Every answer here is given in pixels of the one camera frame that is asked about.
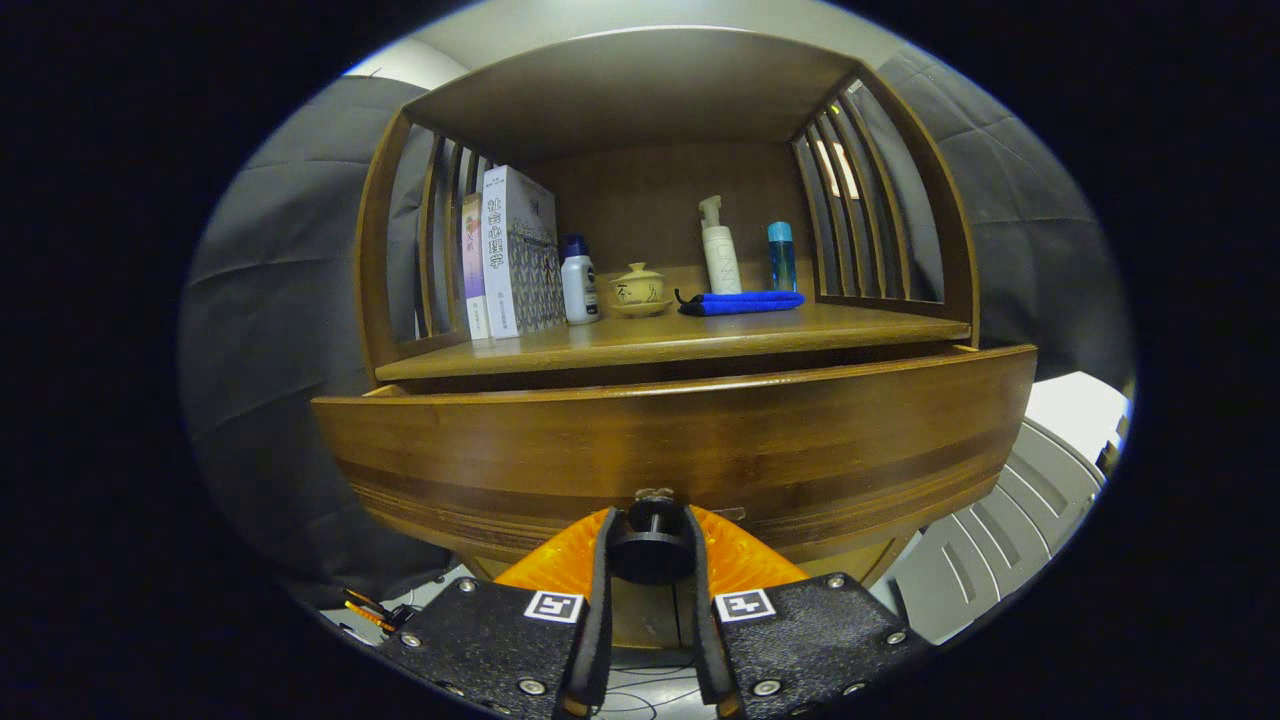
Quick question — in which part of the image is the wooden drawer with black knob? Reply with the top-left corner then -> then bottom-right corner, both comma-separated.
312,345 -> 1039,586

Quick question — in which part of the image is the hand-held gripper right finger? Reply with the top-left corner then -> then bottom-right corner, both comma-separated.
683,504 -> 933,720

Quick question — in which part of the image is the wooden cabinet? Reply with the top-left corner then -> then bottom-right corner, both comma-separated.
355,25 -> 981,651

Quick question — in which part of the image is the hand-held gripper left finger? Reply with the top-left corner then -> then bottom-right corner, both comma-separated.
375,506 -> 619,720

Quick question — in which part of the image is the thick white book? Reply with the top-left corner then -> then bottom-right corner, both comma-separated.
482,165 -> 567,339

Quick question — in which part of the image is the white pump bottle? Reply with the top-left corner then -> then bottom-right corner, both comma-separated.
699,195 -> 744,296

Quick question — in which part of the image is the wooden countertop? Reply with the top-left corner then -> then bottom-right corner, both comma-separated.
375,300 -> 973,383

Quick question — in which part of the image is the white bottle with blue cap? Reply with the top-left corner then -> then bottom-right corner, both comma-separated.
560,235 -> 601,326

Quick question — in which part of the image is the clear blue bottle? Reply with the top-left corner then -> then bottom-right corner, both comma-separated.
767,221 -> 798,293

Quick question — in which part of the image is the thin purple book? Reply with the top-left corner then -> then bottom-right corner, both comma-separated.
461,193 -> 493,341

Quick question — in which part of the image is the folded blue cloth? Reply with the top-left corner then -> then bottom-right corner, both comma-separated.
675,289 -> 806,318

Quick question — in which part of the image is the white drawer unit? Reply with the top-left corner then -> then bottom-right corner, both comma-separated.
870,372 -> 1131,646

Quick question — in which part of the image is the yellow lidded ceramic teacup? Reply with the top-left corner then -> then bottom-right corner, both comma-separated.
607,262 -> 674,319

